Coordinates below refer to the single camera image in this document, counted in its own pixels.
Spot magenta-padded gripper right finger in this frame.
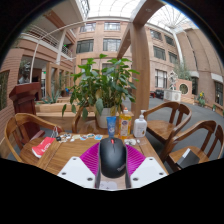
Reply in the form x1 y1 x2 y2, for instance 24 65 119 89
124 143 169 190

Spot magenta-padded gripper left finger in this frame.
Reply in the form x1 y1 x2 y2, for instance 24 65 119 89
57 142 103 190

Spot black computer mouse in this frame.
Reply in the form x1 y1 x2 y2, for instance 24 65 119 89
98 137 128 179

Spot small white packets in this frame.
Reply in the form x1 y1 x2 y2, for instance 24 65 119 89
123 138 142 147

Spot red white package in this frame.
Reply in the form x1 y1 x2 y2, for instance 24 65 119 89
31 136 57 159

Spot black flat box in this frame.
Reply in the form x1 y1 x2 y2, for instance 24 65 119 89
175 147 201 170

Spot white pump bottle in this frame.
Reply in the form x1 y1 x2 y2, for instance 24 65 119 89
133 109 148 139

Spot wooden armchair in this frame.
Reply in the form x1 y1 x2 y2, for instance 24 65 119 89
3 112 64 164
159 119 224 173
71 105 101 134
143 101 193 148

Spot yellow dish soap bottle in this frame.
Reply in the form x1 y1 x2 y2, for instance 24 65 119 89
118 107 133 139

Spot blue squeeze tube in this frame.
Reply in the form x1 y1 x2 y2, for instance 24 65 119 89
106 115 118 138

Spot dark red wooden lectern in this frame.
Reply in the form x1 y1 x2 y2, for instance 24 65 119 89
8 82 43 141

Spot green potted plant white pot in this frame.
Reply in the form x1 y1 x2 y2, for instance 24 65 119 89
61 53 141 129

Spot white sculpture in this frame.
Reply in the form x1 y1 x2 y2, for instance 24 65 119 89
167 70 179 92

